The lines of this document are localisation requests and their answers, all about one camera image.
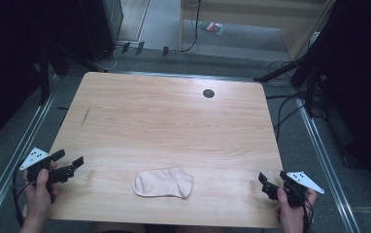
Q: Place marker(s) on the dark cabinet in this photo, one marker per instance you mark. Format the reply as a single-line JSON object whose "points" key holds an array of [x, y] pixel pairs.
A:
{"points": [[101, 26]]}

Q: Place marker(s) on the black round table grommet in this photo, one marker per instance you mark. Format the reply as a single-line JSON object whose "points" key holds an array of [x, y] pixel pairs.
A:
{"points": [[209, 93]]}

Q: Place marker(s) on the dark curtain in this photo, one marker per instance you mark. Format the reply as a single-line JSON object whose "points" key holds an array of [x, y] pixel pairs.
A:
{"points": [[8, 48], [361, 81]]}

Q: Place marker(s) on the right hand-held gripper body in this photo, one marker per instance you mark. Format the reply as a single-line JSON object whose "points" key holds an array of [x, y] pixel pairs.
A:
{"points": [[303, 181]]}

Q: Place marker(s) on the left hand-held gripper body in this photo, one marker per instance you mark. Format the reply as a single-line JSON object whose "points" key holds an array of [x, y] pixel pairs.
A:
{"points": [[34, 157]]}

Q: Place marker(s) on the person's right hand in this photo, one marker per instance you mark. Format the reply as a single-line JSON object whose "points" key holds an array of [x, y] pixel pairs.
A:
{"points": [[292, 218]]}

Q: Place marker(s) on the black metal stand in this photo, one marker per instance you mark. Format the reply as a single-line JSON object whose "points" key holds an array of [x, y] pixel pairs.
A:
{"points": [[44, 74], [310, 84]]}

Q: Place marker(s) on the light wooden shelf unit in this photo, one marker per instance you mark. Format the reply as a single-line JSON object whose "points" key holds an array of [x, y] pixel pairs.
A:
{"points": [[254, 13]]}

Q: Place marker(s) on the metal floor rail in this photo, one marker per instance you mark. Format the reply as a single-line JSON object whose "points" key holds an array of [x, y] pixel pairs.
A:
{"points": [[190, 76], [15, 152], [326, 161]]}

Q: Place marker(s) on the colourful packet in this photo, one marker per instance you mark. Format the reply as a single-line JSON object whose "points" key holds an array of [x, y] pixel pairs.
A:
{"points": [[211, 26]]}

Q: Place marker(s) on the person's left hand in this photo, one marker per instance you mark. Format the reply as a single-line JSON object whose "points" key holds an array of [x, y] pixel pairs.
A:
{"points": [[39, 200]]}

